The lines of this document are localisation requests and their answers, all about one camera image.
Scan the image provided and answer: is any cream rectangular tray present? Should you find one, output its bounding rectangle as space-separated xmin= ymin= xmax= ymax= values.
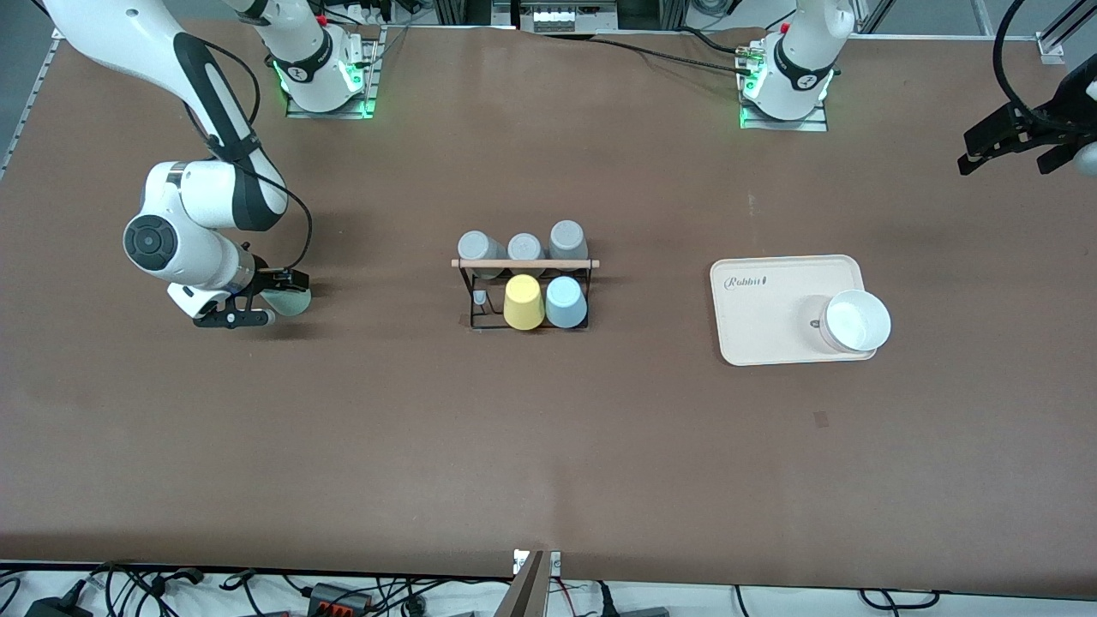
xmin=710 ymin=255 xmax=878 ymax=368

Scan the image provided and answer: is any white bowl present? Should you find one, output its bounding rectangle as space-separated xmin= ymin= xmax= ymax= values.
xmin=818 ymin=289 xmax=892 ymax=354

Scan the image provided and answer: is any light blue plastic cup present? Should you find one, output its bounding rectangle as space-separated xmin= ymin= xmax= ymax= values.
xmin=545 ymin=276 xmax=589 ymax=330

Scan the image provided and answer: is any yellow plastic cup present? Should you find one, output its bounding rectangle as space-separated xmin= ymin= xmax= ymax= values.
xmin=503 ymin=273 xmax=547 ymax=330

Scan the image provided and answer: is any grey connector box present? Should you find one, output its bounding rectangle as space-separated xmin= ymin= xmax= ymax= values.
xmin=519 ymin=0 xmax=620 ymax=35

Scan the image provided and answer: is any black wire wooden-bar cup rack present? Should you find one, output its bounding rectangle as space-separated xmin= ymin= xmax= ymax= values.
xmin=452 ymin=257 xmax=600 ymax=333

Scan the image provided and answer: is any mint green plastic cup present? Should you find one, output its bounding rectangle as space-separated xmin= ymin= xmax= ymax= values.
xmin=261 ymin=287 xmax=311 ymax=318

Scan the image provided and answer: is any black adapter with orange connectors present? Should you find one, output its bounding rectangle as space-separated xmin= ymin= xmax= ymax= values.
xmin=309 ymin=583 xmax=375 ymax=614

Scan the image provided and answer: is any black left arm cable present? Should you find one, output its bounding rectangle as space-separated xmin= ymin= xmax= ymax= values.
xmin=992 ymin=0 xmax=1031 ymax=117

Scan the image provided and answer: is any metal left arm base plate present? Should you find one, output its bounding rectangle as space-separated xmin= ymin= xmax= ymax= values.
xmin=740 ymin=43 xmax=829 ymax=132

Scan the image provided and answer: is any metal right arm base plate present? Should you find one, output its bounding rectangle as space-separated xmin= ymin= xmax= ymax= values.
xmin=287 ymin=26 xmax=380 ymax=119

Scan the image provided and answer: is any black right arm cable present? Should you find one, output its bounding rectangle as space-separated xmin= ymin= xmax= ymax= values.
xmin=184 ymin=34 xmax=314 ymax=273

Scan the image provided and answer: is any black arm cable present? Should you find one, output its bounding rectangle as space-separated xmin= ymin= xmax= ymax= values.
xmin=184 ymin=34 xmax=314 ymax=273
xmin=992 ymin=0 xmax=1031 ymax=117

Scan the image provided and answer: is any black power adapter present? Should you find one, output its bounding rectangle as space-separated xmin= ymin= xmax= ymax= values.
xmin=26 ymin=591 xmax=91 ymax=617

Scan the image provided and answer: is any aluminium frame rail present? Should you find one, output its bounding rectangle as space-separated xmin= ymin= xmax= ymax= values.
xmin=1035 ymin=0 xmax=1097 ymax=63
xmin=0 ymin=30 xmax=65 ymax=177

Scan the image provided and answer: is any black table cable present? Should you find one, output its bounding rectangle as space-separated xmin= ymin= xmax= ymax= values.
xmin=548 ymin=33 xmax=746 ymax=74
xmin=675 ymin=26 xmax=742 ymax=57

